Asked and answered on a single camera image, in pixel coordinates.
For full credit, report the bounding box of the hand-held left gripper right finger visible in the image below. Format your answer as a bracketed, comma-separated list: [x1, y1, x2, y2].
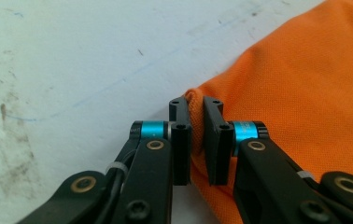
[203, 96, 270, 187]

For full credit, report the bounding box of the white foam mat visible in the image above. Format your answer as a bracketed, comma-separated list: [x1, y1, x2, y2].
[0, 0, 328, 224]

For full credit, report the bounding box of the orange polo shirt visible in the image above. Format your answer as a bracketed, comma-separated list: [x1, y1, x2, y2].
[183, 0, 353, 224]

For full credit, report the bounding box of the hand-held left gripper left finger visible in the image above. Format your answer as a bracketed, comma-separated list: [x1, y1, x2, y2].
[130, 96, 193, 187]

